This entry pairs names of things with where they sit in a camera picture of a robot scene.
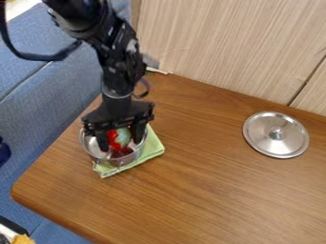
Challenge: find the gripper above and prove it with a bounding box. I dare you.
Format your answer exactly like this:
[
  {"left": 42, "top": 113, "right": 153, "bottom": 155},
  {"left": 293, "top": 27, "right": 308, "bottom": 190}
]
[{"left": 80, "top": 89, "right": 157, "bottom": 153}]

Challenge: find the red toy strawberry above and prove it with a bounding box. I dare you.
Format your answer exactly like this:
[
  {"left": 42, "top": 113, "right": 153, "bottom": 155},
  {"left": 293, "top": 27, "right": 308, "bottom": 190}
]
[{"left": 105, "top": 127, "right": 134, "bottom": 153}]

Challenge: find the silver pot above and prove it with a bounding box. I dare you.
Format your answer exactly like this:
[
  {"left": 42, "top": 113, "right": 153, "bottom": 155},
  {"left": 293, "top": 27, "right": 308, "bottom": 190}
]
[{"left": 77, "top": 125, "right": 150, "bottom": 169}]

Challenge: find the silver pot lid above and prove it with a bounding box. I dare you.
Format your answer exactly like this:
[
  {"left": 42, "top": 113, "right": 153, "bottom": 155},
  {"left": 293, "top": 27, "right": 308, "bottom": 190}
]
[{"left": 241, "top": 111, "right": 311, "bottom": 159}]

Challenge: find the green cloth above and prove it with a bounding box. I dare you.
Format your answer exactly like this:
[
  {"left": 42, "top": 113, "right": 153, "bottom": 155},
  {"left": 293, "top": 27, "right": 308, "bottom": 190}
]
[{"left": 92, "top": 123, "right": 166, "bottom": 179}]

